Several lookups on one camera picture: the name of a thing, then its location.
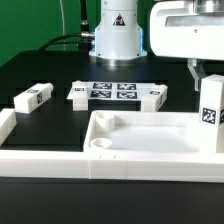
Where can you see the white U-shaped fence frame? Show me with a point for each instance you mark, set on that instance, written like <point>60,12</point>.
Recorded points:
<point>113,164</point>

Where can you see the white marker sheet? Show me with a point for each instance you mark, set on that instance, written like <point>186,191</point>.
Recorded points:
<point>116,91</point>

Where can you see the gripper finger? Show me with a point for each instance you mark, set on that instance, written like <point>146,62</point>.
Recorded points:
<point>195,67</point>

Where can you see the white desk tabletop tray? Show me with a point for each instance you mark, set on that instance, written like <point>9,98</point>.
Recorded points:
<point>174,132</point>

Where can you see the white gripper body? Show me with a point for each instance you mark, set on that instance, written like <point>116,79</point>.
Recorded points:
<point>188,29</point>

